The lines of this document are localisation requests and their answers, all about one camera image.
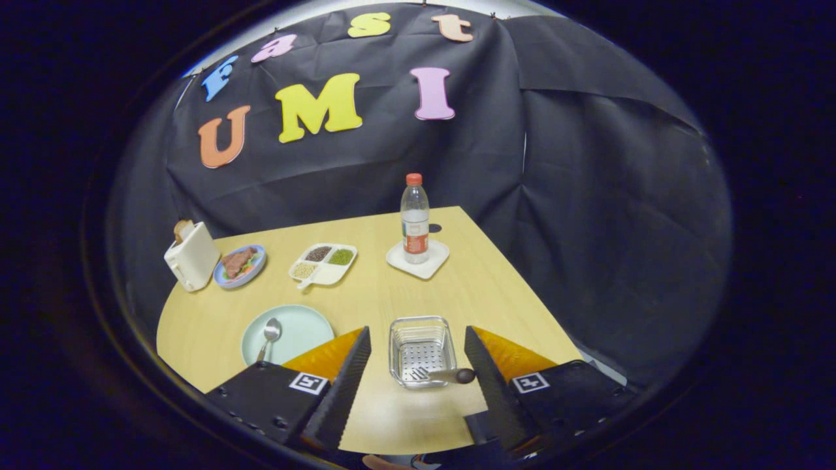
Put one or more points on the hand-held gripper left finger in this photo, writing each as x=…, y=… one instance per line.
x=346, y=391

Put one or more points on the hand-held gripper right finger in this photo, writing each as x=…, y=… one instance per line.
x=496, y=385

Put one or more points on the metal spoon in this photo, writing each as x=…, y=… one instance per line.
x=272, y=329

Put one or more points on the light green plate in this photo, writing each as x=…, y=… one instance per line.
x=304, y=329

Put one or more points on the white divided dish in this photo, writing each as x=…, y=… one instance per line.
x=326, y=274

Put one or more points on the white square coaster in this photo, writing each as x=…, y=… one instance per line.
x=432, y=266

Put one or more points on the blue plate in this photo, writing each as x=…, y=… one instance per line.
x=256, y=271

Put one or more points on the meat and salad food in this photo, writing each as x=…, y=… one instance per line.
x=236, y=261

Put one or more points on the black backdrop cloth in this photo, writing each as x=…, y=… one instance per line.
x=588, y=228

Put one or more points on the clear red-capped water bottle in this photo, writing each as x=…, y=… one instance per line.
x=415, y=222

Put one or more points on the white toaster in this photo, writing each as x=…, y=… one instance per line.
x=192, y=258

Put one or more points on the brown bread slice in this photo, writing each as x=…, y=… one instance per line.
x=181, y=230

